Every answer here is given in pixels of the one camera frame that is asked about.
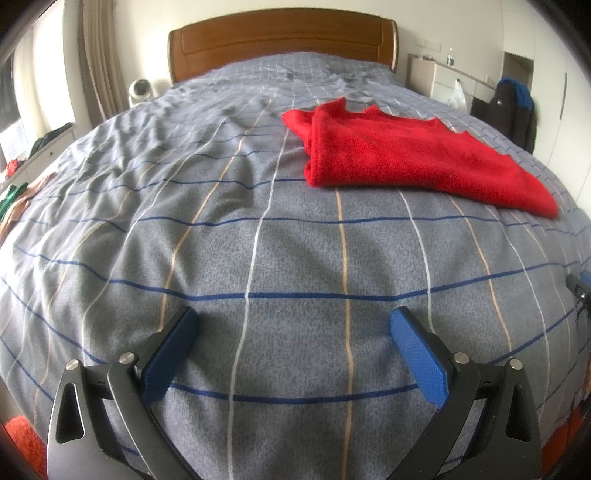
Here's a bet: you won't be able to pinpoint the pink garment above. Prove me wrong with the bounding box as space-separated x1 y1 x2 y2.
0 172 57 245

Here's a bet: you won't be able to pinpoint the white drawer cabinet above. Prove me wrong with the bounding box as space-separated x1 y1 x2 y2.
406 54 495 114

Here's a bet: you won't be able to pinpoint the blue garment on jacket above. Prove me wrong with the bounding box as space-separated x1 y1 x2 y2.
497 77 534 111

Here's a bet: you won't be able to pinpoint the grey plaid duvet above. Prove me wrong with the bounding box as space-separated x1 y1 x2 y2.
1 53 590 479

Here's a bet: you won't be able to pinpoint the small bottle on cabinet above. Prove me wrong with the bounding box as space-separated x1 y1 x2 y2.
446 48 455 67

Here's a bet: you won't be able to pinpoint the white window-side dresser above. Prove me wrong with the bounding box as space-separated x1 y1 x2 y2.
1 127 76 193

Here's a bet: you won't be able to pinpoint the wooden headboard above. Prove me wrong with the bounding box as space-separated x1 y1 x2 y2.
168 8 399 84

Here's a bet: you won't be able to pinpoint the dark clothes on dresser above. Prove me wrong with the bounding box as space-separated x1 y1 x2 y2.
29 122 74 157

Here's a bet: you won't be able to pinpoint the red knit sweater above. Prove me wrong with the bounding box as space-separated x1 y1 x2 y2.
281 98 559 219

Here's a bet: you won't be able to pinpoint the white round fan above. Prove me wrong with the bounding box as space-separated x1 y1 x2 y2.
128 78 153 108

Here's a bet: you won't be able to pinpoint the black jacket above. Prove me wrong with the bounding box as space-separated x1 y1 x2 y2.
471 85 537 153

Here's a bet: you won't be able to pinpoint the white wardrobe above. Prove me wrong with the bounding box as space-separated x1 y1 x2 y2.
502 1 590 211

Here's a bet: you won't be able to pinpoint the green garment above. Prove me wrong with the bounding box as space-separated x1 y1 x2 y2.
0 183 29 220

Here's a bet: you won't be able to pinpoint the beige curtain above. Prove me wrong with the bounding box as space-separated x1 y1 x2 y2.
78 0 128 127

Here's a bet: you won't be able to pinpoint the white plastic bag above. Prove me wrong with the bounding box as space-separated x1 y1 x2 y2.
447 78 468 113

